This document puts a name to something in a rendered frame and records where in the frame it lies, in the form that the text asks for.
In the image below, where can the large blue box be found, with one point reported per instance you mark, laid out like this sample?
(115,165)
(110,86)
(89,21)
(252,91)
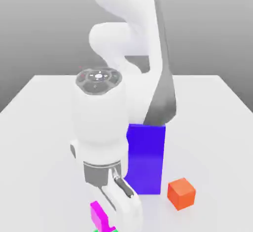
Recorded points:
(146,157)

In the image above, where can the small orange cube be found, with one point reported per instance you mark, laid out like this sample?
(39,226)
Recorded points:
(180,194)

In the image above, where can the small green cube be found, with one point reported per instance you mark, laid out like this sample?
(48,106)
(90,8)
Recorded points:
(102,231)

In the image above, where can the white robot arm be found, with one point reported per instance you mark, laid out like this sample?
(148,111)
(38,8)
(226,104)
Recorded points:
(98,121)

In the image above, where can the small magenta cube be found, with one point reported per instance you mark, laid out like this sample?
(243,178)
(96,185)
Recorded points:
(96,214)

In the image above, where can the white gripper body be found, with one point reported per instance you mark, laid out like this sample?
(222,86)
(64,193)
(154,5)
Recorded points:
(128,212)

